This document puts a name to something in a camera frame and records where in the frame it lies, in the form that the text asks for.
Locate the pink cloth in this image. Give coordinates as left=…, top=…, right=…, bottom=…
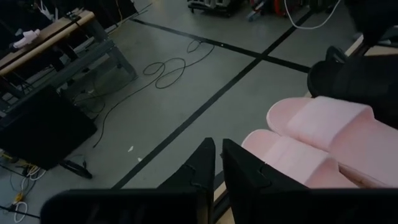
left=12, top=28, right=42, bottom=50

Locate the wooden desk with grey legs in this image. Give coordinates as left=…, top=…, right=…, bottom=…
left=0, top=8, right=138, bottom=105

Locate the black monitor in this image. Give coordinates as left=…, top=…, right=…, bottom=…
left=0, top=84, right=98, bottom=171

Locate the pink slide sandal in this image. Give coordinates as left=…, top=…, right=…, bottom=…
left=266, top=95, right=398, bottom=189
left=241, top=129, right=358, bottom=189

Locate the white floor cable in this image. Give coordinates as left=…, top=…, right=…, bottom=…
left=284, top=0, right=342, bottom=30

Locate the white cable with yellow plug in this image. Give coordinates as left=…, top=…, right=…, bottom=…
left=0, top=164, right=47, bottom=224

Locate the black slide sandal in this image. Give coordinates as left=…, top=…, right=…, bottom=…
left=307, top=58, right=398, bottom=129

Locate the black cart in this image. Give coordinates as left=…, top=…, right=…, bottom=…
left=186, top=0, right=246, bottom=17

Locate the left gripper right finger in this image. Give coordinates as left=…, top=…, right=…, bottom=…
left=221, top=138, right=309, bottom=191

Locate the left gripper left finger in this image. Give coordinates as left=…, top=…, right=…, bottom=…
left=157, top=137, right=216, bottom=191

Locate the coiled black floor cable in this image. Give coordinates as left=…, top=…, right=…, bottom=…
left=92, top=39, right=216, bottom=149

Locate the black monitor stand foot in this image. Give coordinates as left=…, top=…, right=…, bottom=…
left=58, top=158, right=93, bottom=180

